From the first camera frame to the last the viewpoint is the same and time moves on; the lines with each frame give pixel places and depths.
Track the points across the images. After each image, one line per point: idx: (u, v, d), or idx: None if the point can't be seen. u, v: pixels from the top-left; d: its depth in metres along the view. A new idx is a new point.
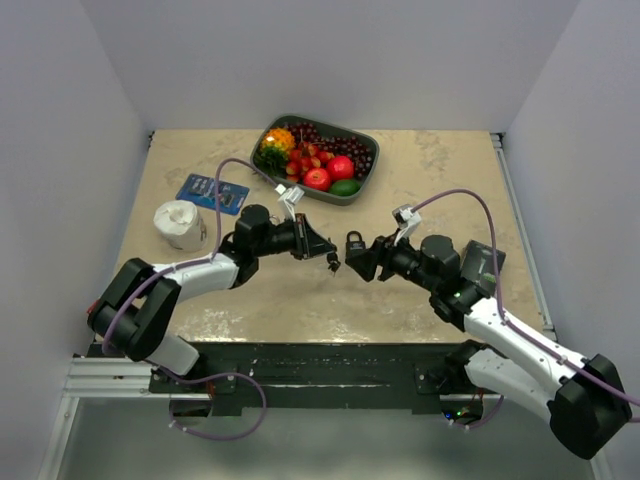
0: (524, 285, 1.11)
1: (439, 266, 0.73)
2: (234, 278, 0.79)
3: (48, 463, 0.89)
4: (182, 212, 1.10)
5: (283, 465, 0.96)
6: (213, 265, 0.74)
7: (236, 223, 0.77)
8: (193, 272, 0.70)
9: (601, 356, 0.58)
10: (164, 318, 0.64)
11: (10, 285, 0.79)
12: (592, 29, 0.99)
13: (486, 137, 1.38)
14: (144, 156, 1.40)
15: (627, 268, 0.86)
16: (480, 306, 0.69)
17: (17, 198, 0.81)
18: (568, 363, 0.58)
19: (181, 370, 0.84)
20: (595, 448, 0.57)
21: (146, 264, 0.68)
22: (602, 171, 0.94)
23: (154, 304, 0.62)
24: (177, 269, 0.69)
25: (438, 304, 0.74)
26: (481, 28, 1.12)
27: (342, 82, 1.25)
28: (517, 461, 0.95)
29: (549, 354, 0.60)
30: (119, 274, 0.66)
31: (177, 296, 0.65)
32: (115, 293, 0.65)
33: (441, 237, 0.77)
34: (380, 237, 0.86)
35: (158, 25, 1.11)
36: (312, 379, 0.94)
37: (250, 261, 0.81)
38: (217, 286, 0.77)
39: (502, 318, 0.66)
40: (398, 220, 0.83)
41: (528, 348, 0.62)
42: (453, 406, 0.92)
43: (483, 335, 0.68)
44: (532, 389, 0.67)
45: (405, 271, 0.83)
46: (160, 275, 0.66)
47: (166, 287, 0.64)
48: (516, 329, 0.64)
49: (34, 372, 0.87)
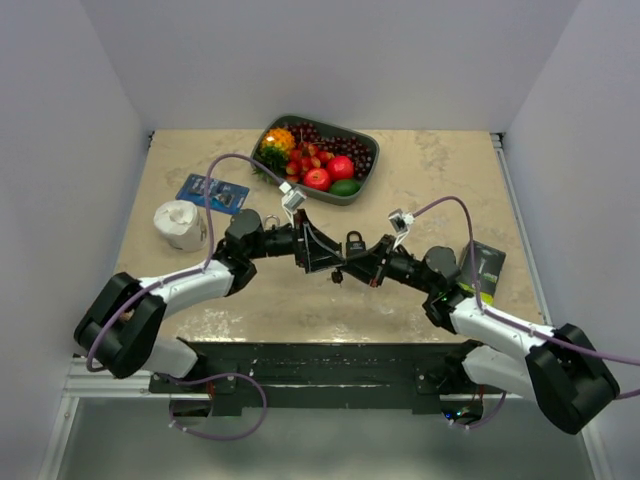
0: (525, 285, 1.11)
1: (438, 279, 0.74)
2: (229, 285, 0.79)
3: (48, 463, 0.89)
4: (181, 212, 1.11)
5: (282, 464, 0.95)
6: (204, 275, 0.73)
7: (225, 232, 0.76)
8: (182, 286, 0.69)
9: (567, 325, 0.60)
10: (150, 336, 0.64)
11: (10, 285, 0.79)
12: (592, 29, 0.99)
13: (486, 137, 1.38)
14: (143, 156, 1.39)
15: (627, 268, 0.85)
16: (464, 304, 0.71)
17: (17, 197, 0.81)
18: (536, 333, 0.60)
19: (180, 371, 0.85)
20: (582, 422, 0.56)
21: (132, 280, 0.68)
22: (602, 169, 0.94)
23: (137, 323, 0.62)
24: (164, 283, 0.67)
25: (429, 309, 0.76)
26: (482, 27, 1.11)
27: (342, 82, 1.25)
28: (520, 461, 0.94)
29: (521, 329, 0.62)
30: (105, 290, 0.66)
31: (162, 313, 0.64)
32: (101, 309, 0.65)
33: (443, 247, 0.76)
34: (383, 240, 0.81)
35: (157, 25, 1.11)
36: (312, 379, 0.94)
37: (246, 267, 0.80)
38: (210, 294, 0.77)
39: (480, 308, 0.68)
40: (397, 225, 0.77)
41: (502, 328, 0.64)
42: (453, 407, 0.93)
43: (469, 329, 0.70)
44: (522, 373, 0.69)
45: (403, 276, 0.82)
46: (146, 290, 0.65)
47: (150, 306, 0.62)
48: (493, 315, 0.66)
49: (34, 372, 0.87)
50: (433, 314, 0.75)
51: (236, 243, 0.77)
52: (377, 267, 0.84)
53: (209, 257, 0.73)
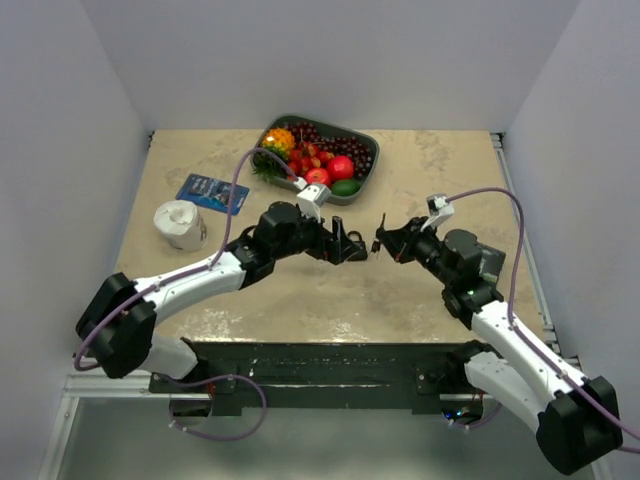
0: (525, 285, 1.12)
1: (458, 260, 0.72)
2: (241, 279, 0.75)
3: (48, 463, 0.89)
4: (182, 212, 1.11)
5: (283, 464, 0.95)
6: (211, 272, 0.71)
7: (261, 217, 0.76)
8: (180, 288, 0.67)
9: (603, 378, 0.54)
10: (142, 342, 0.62)
11: (10, 285, 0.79)
12: (593, 28, 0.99)
13: (486, 137, 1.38)
14: (143, 156, 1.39)
15: (626, 268, 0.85)
16: (491, 307, 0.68)
17: (17, 197, 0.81)
18: (566, 377, 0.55)
19: (179, 372, 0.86)
20: (575, 467, 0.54)
21: (128, 281, 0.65)
22: (602, 170, 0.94)
23: (126, 330, 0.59)
24: (160, 286, 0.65)
25: (449, 298, 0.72)
26: (482, 27, 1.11)
27: (342, 82, 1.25)
28: (520, 462, 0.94)
29: (549, 366, 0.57)
30: (102, 291, 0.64)
31: (154, 322, 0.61)
32: (98, 310, 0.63)
33: (467, 232, 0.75)
34: (415, 219, 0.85)
35: (157, 25, 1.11)
36: (312, 379, 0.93)
37: (262, 260, 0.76)
38: (222, 289, 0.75)
39: (510, 323, 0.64)
40: (431, 207, 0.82)
41: (528, 356, 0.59)
42: (453, 407, 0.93)
43: (490, 337, 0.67)
44: (525, 398, 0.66)
45: (424, 259, 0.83)
46: (139, 295, 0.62)
47: (140, 314, 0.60)
48: (523, 337, 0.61)
49: (34, 372, 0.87)
50: (452, 303, 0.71)
51: (263, 231, 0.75)
52: (403, 243, 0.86)
53: (217, 253, 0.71)
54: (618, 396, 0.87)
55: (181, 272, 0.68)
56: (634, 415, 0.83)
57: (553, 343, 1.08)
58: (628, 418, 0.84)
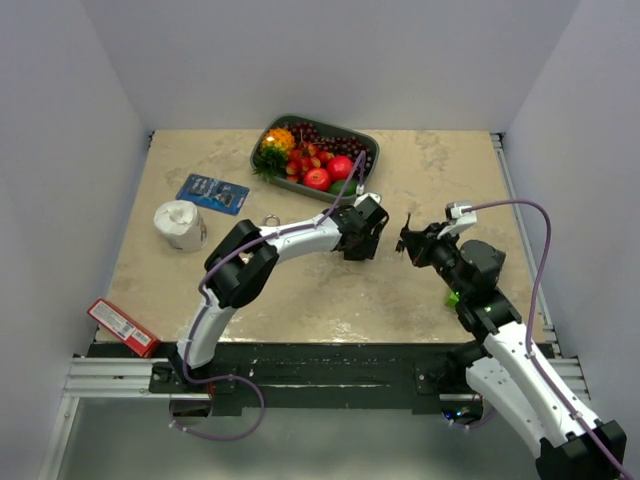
0: (524, 285, 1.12)
1: (474, 273, 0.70)
2: (335, 242, 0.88)
3: (47, 465, 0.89)
4: (182, 212, 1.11)
5: (282, 464, 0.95)
6: (316, 231, 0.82)
7: (366, 198, 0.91)
8: (295, 239, 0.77)
9: (615, 422, 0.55)
10: (260, 281, 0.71)
11: (10, 284, 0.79)
12: (594, 28, 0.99)
13: (485, 137, 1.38)
14: (143, 156, 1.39)
15: (626, 268, 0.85)
16: (508, 330, 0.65)
17: (17, 196, 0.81)
18: (580, 420, 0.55)
19: (192, 360, 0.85)
20: None
21: (254, 228, 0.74)
22: (602, 169, 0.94)
23: (255, 265, 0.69)
24: (280, 235, 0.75)
25: (463, 312, 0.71)
26: (482, 26, 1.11)
27: (343, 82, 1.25)
28: (521, 462, 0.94)
29: (564, 404, 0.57)
30: (232, 231, 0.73)
31: (274, 264, 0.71)
32: (226, 247, 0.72)
33: (485, 243, 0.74)
34: (433, 223, 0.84)
35: (156, 24, 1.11)
36: (313, 379, 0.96)
37: (357, 232, 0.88)
38: (319, 247, 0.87)
39: (527, 351, 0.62)
40: (448, 215, 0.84)
41: (544, 389, 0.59)
42: (454, 407, 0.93)
43: (501, 358, 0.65)
44: (528, 420, 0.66)
45: (440, 266, 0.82)
46: (265, 239, 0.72)
47: (267, 254, 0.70)
48: (539, 368, 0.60)
49: (34, 372, 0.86)
50: (465, 317, 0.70)
51: (361, 212, 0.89)
52: (420, 248, 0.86)
53: (324, 216, 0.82)
54: (617, 396, 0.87)
55: (296, 227, 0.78)
56: (632, 415, 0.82)
57: (553, 343, 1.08)
58: (627, 419, 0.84)
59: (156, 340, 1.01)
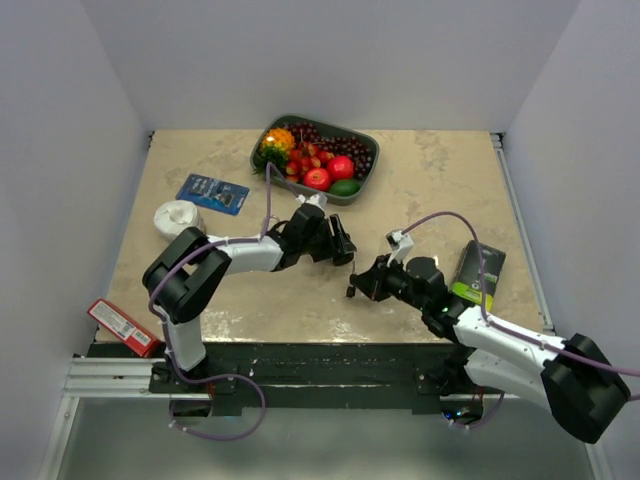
0: (524, 285, 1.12)
1: (425, 286, 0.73)
2: (276, 261, 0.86)
3: (48, 464, 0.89)
4: (182, 213, 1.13)
5: (283, 464, 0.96)
6: (260, 245, 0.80)
7: (294, 214, 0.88)
8: (242, 248, 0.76)
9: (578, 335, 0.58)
10: (209, 288, 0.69)
11: (11, 283, 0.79)
12: (593, 28, 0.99)
13: (485, 137, 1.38)
14: (143, 156, 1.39)
15: (624, 267, 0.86)
16: (466, 314, 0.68)
17: (18, 196, 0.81)
18: (549, 346, 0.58)
19: (185, 362, 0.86)
20: (598, 431, 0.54)
21: (202, 235, 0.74)
22: (601, 169, 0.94)
23: (203, 272, 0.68)
24: (228, 243, 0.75)
25: (430, 322, 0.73)
26: (482, 26, 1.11)
27: (342, 82, 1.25)
28: (521, 461, 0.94)
29: (531, 342, 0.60)
30: (177, 239, 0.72)
31: (225, 268, 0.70)
32: (171, 256, 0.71)
33: (425, 258, 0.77)
34: (380, 256, 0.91)
35: (157, 24, 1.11)
36: (312, 379, 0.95)
37: (296, 248, 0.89)
38: (260, 265, 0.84)
39: (485, 320, 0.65)
40: (391, 242, 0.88)
41: (511, 341, 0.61)
42: (454, 407, 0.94)
43: (474, 341, 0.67)
44: (532, 381, 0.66)
45: (397, 291, 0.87)
46: (213, 245, 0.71)
47: (217, 259, 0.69)
48: (500, 328, 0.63)
49: (34, 371, 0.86)
50: (433, 325, 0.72)
51: (295, 227, 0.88)
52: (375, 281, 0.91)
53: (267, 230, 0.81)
54: None
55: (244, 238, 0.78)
56: None
57: None
58: None
59: (156, 339, 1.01)
